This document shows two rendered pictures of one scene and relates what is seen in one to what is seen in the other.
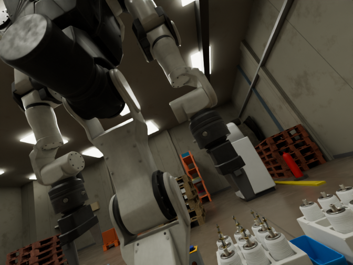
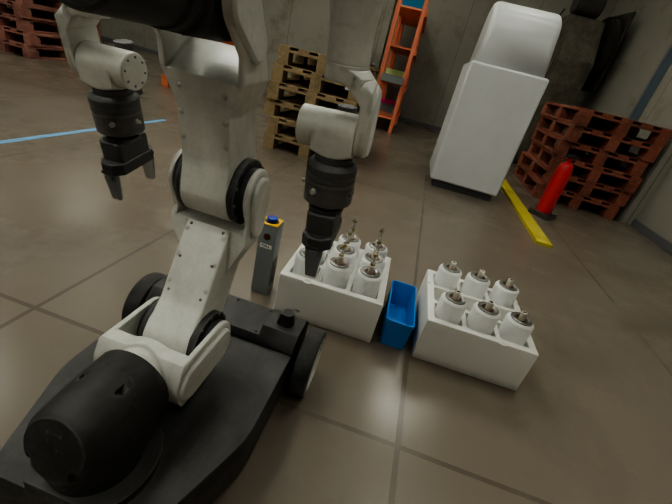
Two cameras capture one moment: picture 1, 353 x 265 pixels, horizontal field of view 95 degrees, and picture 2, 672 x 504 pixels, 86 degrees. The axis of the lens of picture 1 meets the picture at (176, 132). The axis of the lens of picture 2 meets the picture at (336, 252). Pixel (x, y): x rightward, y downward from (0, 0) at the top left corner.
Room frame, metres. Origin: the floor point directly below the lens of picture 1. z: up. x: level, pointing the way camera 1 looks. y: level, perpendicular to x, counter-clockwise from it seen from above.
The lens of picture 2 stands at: (-0.21, -0.16, 0.90)
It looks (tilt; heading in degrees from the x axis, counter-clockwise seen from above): 28 degrees down; 3
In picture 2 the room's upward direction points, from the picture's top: 14 degrees clockwise
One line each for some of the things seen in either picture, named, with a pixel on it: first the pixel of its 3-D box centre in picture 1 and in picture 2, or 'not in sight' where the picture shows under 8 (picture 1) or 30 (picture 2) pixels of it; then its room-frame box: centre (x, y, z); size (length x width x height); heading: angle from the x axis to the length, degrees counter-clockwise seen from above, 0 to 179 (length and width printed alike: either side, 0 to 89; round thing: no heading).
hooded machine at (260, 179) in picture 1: (237, 158); (488, 105); (3.81, -1.03, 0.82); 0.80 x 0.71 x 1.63; 174
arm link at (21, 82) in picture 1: (37, 80); not in sight; (0.42, 0.38, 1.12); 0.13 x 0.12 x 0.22; 83
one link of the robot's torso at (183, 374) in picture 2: not in sight; (169, 345); (0.34, 0.17, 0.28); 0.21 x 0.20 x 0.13; 176
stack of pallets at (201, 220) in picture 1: (178, 202); (325, 104); (3.82, 0.56, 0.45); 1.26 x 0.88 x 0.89; 178
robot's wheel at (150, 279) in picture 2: not in sight; (151, 303); (0.63, 0.42, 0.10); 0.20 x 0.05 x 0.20; 176
